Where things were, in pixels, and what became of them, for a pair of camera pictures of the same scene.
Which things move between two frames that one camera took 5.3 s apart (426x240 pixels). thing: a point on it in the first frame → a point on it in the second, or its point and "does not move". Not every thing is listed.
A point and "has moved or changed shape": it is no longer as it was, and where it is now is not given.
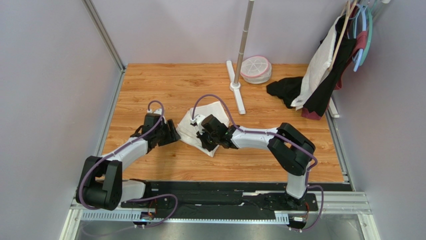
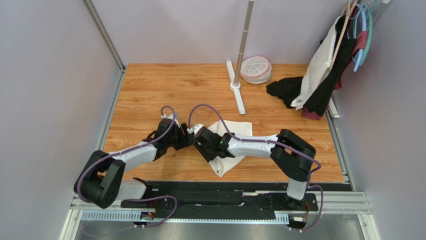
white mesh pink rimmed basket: x=255 y=69 does not move
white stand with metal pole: x=235 y=85 does not move
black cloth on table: x=286 y=88 does not move
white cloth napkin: x=187 y=132 has moved or changed shape
